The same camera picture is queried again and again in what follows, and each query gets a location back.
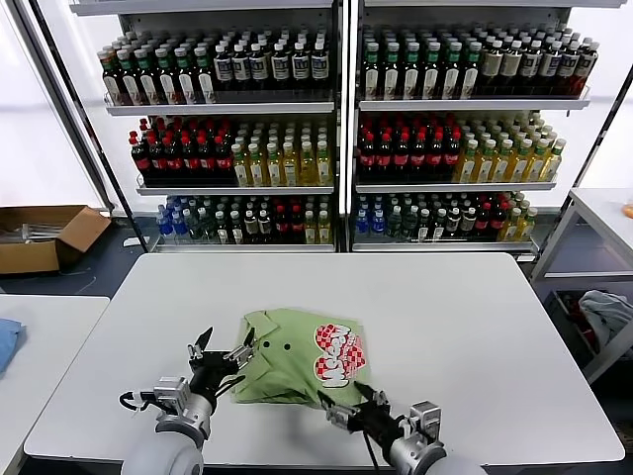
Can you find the grey slanted frame beam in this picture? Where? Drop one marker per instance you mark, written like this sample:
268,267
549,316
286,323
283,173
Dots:
69,114

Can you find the small orange object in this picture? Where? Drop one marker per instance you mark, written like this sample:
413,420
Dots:
629,210

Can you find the blue folded cloth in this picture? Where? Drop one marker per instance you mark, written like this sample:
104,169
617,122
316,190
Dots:
7,346

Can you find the small blue drink bottle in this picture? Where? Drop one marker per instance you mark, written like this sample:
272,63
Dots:
380,223
164,226
365,223
180,227

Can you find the clear green water bottle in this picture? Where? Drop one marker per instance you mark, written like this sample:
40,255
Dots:
395,225
411,225

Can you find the dark bottle pale label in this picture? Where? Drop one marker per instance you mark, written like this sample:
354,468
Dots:
470,222
267,227
252,227
454,222

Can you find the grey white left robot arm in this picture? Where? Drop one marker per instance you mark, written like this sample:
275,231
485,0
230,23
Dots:
168,450

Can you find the dark bottle blue white label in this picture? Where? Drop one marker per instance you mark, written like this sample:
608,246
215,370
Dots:
301,66
242,68
320,66
586,66
531,64
550,64
281,66
223,69
259,68
569,65

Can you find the dark tea bottle green collar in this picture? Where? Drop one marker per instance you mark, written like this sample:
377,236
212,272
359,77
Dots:
130,86
432,79
391,79
149,86
372,79
206,84
412,79
168,86
471,76
452,78
187,85

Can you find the grey metal rods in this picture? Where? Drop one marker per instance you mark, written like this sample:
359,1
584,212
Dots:
41,232

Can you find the small yellow juice bottle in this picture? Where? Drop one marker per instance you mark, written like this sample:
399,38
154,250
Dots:
312,230
325,230
513,227
528,226

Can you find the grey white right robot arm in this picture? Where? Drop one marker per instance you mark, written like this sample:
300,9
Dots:
420,455

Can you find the white paper scrap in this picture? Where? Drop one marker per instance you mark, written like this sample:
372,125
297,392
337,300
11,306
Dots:
133,243

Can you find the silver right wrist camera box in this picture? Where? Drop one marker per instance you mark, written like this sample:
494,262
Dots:
425,418

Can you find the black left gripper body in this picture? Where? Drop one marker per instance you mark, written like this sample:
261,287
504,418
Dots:
212,368

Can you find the black slanted pole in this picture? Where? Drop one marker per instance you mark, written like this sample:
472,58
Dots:
594,148
122,198

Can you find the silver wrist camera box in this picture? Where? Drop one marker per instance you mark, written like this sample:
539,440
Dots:
425,418
170,393

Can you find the red cloth item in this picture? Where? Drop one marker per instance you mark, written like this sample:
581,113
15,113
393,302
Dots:
589,330

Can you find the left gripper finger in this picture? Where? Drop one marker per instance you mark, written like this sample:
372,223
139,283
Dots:
242,352
198,349

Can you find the yellow juice bottle white cap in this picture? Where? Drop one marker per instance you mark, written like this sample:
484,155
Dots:
242,170
485,165
503,165
292,170
275,170
309,170
554,163
325,170
520,165
468,165
258,170
538,164

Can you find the black storage crate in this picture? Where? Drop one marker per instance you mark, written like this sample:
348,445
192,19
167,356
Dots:
559,309

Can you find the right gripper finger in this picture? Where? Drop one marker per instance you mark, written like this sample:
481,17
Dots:
376,395
341,410

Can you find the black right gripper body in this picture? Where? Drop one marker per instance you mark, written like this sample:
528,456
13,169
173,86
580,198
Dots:
378,420

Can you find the small cola bottle red cap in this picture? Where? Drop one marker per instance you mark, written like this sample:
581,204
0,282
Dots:
485,223
298,227
283,227
499,223

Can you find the small dark bottle white cap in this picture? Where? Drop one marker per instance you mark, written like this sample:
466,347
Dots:
425,227
439,227
239,231
223,231

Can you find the green polo shirt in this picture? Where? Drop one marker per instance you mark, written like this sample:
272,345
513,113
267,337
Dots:
287,371

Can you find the dark bottle beige label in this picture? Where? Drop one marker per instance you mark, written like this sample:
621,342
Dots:
491,66
511,65

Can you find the grey metal shelf unit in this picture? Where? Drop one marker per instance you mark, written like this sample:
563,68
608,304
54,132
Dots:
472,105
220,110

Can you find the grey blue cloth pile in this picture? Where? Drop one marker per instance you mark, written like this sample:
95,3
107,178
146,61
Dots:
608,312

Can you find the brown cardboard box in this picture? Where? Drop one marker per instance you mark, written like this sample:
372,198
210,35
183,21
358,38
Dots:
31,257

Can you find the grey metal frame table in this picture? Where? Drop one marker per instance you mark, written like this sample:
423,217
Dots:
561,232

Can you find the dark tea bottle orange collar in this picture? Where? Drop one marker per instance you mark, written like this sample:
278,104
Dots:
112,86

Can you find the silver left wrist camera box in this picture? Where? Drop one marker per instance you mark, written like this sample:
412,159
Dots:
170,393

